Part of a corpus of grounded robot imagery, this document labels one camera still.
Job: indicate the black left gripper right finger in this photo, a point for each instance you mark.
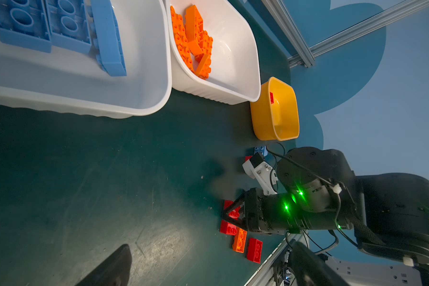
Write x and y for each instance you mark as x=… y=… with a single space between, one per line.
x=310 y=270

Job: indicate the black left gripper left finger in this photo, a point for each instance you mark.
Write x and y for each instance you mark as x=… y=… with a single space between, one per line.
x=113 y=271

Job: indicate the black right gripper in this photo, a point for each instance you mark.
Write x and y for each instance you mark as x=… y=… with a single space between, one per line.
x=276 y=214

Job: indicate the long red lego brick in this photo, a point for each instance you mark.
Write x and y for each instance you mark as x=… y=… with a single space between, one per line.
x=226 y=227

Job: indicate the blue lego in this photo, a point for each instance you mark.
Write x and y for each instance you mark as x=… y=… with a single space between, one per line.
x=24 y=23
x=261 y=150
x=107 y=40
x=69 y=25

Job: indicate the small orange lego piece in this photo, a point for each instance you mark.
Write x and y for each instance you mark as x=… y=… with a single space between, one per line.
x=194 y=30

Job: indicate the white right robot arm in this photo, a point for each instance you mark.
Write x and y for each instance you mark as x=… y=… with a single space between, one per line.
x=312 y=189

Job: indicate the red lego bottom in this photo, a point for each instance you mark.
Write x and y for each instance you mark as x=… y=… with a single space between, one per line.
x=254 y=251

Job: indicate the yellow plastic bin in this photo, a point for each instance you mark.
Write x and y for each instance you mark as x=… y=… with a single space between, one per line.
x=277 y=121

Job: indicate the white middle plastic bin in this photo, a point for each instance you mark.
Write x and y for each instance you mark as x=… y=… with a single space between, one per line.
x=235 y=75

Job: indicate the white plastic bin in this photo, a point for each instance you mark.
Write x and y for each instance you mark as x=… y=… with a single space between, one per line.
x=66 y=81
x=235 y=75

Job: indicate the white left plastic bin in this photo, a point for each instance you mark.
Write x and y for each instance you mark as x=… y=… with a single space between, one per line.
x=66 y=81

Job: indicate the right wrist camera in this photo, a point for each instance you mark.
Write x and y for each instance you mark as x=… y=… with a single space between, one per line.
x=257 y=168

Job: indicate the left aluminium frame post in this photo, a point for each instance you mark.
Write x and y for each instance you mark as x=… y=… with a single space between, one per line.
x=284 y=20

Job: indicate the horizontal aluminium frame rail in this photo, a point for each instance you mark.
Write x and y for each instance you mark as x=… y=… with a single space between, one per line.
x=376 y=22

